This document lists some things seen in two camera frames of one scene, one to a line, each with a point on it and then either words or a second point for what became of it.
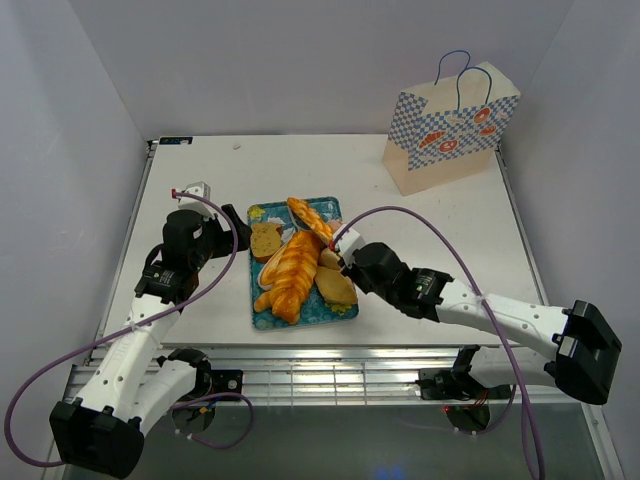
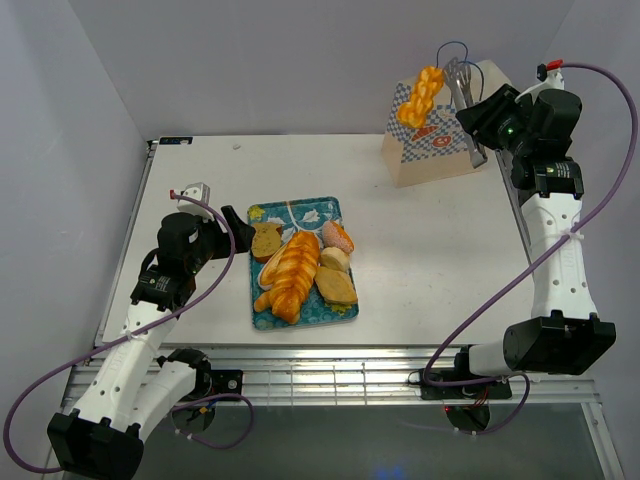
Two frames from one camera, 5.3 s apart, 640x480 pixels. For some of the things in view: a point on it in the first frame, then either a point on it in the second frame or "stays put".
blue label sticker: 175,140 stays put
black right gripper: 352,274 -> 481,118
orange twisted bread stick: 309,216 -> 413,113
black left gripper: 215,225 stays put
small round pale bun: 328,258 stays put
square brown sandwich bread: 335,287 stays put
